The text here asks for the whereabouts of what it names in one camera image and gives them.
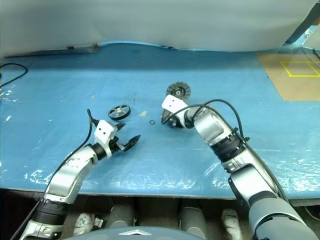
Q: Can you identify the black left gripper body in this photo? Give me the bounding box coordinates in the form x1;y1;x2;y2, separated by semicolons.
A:
109;136;125;154

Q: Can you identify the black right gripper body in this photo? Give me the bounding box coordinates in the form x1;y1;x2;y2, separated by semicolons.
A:
166;115;185;129

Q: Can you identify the black spoked rotor wheel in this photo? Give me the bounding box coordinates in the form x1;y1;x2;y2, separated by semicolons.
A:
108;103;132;122

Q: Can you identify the silver round motor housing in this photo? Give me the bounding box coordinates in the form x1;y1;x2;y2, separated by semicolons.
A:
166;82;193;102

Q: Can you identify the blue plastic table cover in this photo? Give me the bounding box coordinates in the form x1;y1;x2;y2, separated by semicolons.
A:
0;41;320;201

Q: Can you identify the dark grey rounded shape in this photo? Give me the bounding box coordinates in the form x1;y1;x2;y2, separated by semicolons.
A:
106;199;137;228
179;199;208;232

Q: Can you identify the white sneaker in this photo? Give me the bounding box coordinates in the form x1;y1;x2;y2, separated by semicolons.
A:
221;208;240;235
73;212;105;236

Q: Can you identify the grey robot torso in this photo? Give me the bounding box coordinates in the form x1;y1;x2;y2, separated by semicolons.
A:
61;226;193;240

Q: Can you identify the white fabric backdrop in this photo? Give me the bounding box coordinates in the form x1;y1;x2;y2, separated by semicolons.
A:
0;0;320;58

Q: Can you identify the brown cardboard sheet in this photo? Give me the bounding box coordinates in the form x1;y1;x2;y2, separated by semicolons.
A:
257;52;320;102

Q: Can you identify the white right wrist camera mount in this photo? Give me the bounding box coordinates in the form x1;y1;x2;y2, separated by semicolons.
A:
161;94;193;128

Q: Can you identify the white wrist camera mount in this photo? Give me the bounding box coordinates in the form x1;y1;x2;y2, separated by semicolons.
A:
161;94;193;128
94;119;118;159

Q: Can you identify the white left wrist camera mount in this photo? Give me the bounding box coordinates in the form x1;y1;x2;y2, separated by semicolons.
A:
94;119;118;159

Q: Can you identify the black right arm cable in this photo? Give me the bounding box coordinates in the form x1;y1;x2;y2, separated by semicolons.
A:
172;99;291;203

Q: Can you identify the thin black table cable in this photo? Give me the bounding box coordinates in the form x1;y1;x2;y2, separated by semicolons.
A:
0;63;28;88

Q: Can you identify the grey diagonal frame bar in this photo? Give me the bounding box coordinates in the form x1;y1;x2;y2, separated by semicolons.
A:
284;0;320;48

